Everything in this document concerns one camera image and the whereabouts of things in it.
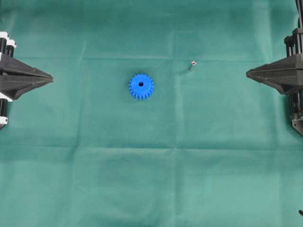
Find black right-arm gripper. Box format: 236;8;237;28
246;28;303;121

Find left-arm gripper black white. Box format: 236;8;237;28
0;31;53;130

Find blue plastic gear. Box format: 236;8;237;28
129;73;154;101

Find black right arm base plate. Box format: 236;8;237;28
292;117;303;136

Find small silver metal shaft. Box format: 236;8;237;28
188;61;197;72

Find black cable top right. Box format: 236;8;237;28
295;0;303;29

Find green cloth mat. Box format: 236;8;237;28
0;0;303;227

